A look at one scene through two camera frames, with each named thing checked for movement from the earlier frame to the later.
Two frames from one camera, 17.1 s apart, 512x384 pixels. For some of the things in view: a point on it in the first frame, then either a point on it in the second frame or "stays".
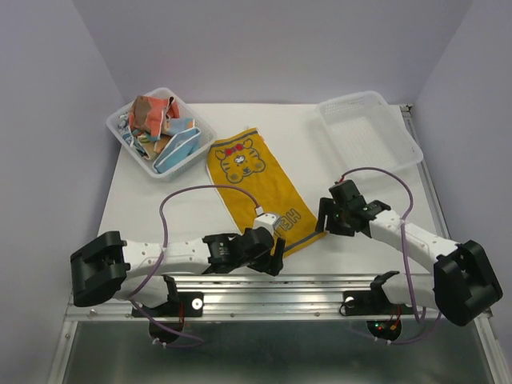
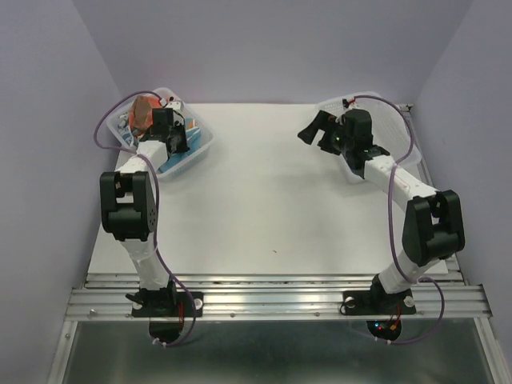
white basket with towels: (164, 133) stays
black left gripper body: (260, 263) to (178, 132)
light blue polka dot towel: (182, 144) stays
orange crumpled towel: (148, 114) stays
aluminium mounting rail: (261, 298) stays
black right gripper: (326, 205) to (322, 120)
